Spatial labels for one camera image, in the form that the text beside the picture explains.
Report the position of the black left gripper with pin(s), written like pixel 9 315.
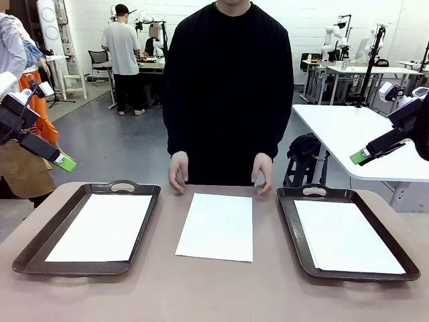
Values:
pixel 13 117

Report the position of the black pole stand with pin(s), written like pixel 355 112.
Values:
pixel 367 78

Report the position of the background work desk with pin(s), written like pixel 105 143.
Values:
pixel 152 68

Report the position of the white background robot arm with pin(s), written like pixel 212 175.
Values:
pixel 330 33
pixel 372 31

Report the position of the white wooden stool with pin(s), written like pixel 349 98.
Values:
pixel 73 78

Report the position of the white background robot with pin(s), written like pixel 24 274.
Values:
pixel 147 18

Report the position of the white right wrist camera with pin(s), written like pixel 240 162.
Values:
pixel 385 91

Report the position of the grey plastic stool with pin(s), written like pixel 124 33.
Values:
pixel 149 95

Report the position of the seated person in black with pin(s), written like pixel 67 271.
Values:
pixel 154 43

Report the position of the person's left hand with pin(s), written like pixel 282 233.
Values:
pixel 263 171

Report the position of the long white desk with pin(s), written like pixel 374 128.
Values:
pixel 395 69

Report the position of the white A4 paper stack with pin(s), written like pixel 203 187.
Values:
pixel 214 228

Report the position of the person's right forearm black sleeve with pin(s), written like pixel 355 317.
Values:
pixel 174 131

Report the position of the patterned white cup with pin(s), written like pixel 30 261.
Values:
pixel 346 64

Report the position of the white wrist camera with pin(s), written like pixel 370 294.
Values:
pixel 385 91
pixel 46 89

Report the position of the person in white t-shirt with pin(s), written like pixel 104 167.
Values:
pixel 122 50

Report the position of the black tan bag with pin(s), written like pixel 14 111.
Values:
pixel 382 63

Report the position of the person's right hand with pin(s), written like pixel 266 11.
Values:
pixel 177 171

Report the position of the black office chair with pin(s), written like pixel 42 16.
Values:
pixel 97 58

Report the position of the brown plastic serving tray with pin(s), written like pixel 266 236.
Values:
pixel 288 218
pixel 37 248

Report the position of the person in striped shirt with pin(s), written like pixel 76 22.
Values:
pixel 10 50

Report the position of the person in black sweater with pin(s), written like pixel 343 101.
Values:
pixel 228 84

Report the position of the black step stool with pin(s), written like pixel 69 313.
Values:
pixel 300 171

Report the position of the white tower air conditioner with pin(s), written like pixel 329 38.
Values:
pixel 50 30

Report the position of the small white desk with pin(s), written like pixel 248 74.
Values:
pixel 412 63

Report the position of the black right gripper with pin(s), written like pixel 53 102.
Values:
pixel 407 117

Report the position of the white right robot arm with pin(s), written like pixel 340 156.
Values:
pixel 422 92

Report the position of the person's left forearm black sleeve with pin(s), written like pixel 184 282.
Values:
pixel 278 131

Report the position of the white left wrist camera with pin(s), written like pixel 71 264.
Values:
pixel 46 89

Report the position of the black desk chair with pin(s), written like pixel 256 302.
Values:
pixel 306 58

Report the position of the person in orange pants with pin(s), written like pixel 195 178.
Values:
pixel 47 127

